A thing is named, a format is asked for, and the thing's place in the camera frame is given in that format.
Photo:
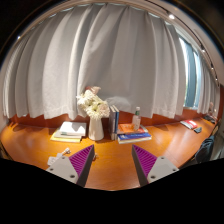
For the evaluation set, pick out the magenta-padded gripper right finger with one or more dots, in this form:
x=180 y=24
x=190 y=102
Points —
x=162 y=167

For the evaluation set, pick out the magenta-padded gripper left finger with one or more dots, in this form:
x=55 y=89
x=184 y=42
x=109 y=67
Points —
x=62 y=168

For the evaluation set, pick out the small white plug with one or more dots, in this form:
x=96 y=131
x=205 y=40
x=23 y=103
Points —
x=64 y=152

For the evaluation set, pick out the yellow book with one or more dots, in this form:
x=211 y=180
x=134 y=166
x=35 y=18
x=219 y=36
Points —
x=65 y=138

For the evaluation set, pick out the blue flat book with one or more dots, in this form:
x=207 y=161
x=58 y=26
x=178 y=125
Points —
x=135 y=137

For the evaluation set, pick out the white book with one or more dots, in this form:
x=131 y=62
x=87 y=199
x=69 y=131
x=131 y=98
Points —
x=73 y=128

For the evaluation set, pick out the dark chair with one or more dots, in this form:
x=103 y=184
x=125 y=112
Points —
x=204 y=150

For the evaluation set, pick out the red booklet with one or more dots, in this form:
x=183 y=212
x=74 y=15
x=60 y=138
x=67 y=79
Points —
x=189 y=124

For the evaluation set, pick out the white ceramic vase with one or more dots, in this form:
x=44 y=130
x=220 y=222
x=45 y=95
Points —
x=96 y=130

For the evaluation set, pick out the small dark object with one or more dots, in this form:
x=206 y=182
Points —
x=198 y=130

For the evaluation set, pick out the clear plastic bottle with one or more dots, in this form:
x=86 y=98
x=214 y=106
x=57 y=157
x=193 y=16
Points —
x=136 y=121

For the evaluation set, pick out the blue upright book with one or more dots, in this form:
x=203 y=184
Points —
x=117 y=120

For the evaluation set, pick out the grey upright book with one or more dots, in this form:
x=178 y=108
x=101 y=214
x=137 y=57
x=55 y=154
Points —
x=111 y=123

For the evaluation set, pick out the white flower bouquet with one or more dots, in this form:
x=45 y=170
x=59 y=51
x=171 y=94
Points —
x=95 y=105

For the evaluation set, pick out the window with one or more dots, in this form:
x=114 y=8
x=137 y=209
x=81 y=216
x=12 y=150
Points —
x=190 y=80

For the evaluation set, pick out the white curtain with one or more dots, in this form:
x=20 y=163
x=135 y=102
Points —
x=116 y=60

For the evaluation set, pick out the white curtain rail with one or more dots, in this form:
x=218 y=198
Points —
x=186 y=25

